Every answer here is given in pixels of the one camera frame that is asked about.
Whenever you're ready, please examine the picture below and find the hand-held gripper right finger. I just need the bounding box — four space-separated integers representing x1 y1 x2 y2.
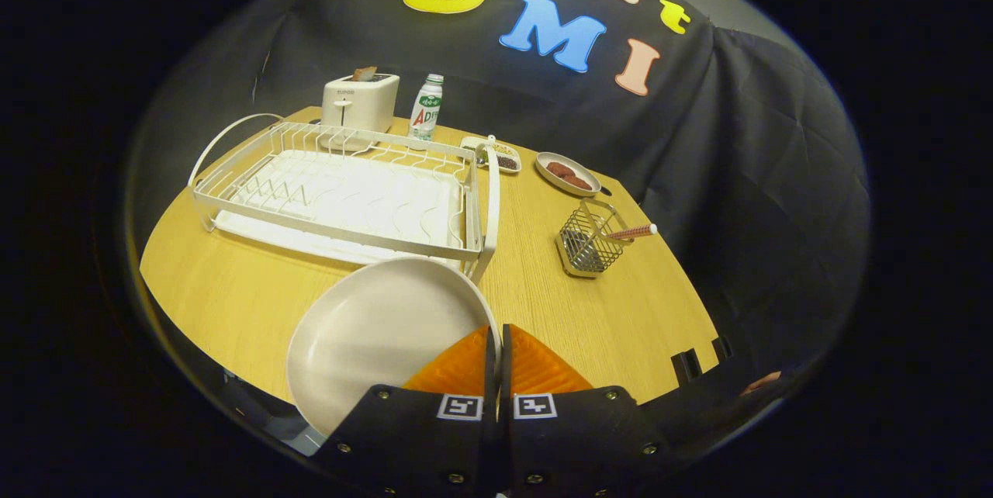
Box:
499 323 680 498

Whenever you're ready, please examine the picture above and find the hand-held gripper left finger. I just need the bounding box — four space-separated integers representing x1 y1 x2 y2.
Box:
313 323 501 498

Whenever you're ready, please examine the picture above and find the white round plate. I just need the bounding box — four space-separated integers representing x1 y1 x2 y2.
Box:
285 256 503 437

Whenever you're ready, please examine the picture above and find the metal wire basket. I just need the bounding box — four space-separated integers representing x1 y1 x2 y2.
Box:
555 198 631 280

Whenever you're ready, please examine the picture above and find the spoon with red patterned handle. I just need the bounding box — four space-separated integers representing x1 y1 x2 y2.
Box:
605 223 660 244

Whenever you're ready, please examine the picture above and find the white wire dish rack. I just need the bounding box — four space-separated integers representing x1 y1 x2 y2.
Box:
189 112 503 285

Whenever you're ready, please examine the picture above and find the grey plate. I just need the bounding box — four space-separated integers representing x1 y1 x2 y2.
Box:
535 151 604 199

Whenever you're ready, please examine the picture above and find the white divided dish with beans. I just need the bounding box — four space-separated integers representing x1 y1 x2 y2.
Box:
459 135 522 175

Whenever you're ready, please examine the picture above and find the white drip tray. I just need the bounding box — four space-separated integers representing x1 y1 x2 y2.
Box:
213 149 467 267

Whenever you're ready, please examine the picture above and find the black backdrop cloth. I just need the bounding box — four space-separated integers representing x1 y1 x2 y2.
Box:
124 0 874 437

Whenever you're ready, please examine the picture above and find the white bottle with green label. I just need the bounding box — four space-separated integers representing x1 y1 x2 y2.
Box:
408 73 445 143

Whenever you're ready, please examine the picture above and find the white toaster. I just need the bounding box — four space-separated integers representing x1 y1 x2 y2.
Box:
321 73 401 135

